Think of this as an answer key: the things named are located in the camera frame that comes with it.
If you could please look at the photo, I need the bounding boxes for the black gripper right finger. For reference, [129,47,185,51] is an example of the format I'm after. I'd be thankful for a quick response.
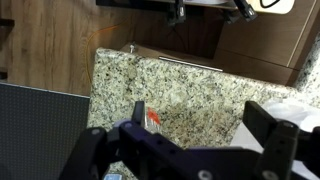
[242,100,320,180]

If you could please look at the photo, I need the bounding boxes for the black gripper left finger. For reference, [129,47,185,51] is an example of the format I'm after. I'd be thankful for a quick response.
[59,101,187,180]

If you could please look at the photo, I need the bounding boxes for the red label Fiji bottle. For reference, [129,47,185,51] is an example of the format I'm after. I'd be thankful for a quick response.
[145,107,161,133]

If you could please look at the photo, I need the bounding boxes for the wooden base cabinet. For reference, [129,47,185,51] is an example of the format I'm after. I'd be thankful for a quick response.
[130,0,319,86]

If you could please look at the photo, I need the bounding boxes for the dark perforated mat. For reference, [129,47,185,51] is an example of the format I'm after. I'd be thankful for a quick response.
[0,83,90,180]

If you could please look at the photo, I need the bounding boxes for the silver cabinet handle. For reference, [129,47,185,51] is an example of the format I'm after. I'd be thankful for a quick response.
[158,56,223,72]

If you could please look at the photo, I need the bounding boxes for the orange cable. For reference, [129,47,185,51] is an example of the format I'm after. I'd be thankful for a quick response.
[84,19,131,84]

